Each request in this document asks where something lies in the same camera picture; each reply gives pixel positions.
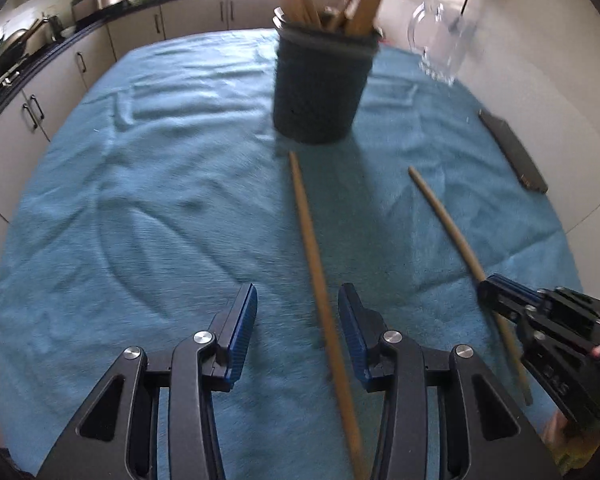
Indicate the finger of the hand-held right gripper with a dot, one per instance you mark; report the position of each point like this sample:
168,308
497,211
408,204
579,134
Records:
500,305
515,290

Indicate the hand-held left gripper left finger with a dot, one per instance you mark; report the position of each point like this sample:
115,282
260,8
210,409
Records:
242,330

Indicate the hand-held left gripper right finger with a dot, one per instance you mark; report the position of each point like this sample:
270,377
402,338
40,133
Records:
352,330

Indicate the bamboo chopstick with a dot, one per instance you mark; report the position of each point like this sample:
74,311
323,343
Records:
450,220
312,255

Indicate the dark green chopstick holder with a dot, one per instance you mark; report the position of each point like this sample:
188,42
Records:
320,95

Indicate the person's right hand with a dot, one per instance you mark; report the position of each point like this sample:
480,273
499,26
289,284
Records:
555,432

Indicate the black smartphone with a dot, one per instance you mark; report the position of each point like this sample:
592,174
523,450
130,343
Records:
512,150

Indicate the blue towel cloth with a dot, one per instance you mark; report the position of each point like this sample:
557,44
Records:
155,210

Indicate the clear glass pitcher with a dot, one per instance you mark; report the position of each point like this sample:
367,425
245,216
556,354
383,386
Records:
442,45

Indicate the black wok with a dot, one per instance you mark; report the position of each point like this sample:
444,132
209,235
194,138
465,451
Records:
7,50

